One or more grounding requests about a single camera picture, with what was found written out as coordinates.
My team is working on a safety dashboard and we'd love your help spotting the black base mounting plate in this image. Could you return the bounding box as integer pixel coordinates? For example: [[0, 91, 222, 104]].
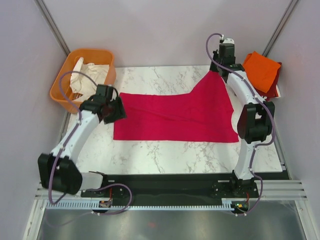
[[81, 173, 255, 206]]

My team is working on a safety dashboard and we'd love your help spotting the orange folded t shirt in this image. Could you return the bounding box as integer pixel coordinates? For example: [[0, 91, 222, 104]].
[[243, 51, 282, 93]]

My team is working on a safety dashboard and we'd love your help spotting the magenta pink t shirt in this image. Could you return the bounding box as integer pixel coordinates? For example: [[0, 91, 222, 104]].
[[113, 71, 239, 144]]

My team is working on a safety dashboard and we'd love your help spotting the white crumpled t shirt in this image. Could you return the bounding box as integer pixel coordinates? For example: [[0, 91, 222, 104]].
[[70, 57, 110, 102]]

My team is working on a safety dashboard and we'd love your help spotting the orange plastic basket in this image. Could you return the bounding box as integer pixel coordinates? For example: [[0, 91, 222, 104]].
[[49, 48, 116, 114]]

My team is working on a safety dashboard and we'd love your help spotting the corner metal post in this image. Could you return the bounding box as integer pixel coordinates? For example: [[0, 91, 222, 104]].
[[262, 0, 300, 57], [34, 0, 71, 56]]

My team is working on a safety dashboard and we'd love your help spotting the aluminium frame rail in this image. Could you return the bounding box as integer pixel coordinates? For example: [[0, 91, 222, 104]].
[[34, 180, 307, 201]]

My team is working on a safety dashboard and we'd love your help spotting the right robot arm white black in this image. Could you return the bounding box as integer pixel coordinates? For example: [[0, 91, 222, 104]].
[[210, 38, 275, 198]]

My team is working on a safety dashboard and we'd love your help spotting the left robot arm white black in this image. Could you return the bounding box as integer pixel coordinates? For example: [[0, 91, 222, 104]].
[[37, 84, 126, 197]]

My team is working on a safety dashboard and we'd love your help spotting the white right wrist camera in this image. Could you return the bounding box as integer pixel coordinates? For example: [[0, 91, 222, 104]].
[[219, 36, 235, 45]]

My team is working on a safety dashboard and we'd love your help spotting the dark red folded t shirt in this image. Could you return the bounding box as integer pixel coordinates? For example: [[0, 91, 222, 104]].
[[255, 68, 281, 101]]

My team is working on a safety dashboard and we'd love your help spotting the right corner metal post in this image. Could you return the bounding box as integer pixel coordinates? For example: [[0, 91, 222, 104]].
[[262, 0, 300, 57]]

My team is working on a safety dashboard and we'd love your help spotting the left corner metal post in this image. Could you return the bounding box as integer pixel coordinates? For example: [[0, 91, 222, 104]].
[[34, 0, 71, 56]]

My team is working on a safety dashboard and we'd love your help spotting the white slotted cable duct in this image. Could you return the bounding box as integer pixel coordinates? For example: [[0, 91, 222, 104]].
[[45, 199, 249, 211]]

